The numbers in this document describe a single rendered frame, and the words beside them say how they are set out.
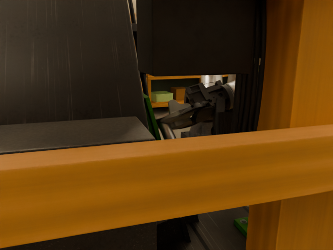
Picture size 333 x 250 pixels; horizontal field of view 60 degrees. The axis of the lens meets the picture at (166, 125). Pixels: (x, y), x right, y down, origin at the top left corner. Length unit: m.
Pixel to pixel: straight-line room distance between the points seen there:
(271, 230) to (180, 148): 0.27
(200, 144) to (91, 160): 0.14
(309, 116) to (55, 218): 0.38
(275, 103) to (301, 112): 0.04
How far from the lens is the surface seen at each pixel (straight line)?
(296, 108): 0.48
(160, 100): 6.24
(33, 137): 0.56
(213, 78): 0.98
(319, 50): 0.49
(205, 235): 0.85
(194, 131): 1.48
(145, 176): 0.34
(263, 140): 0.40
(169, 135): 0.74
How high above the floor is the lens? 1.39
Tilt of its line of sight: 15 degrees down
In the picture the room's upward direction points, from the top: straight up
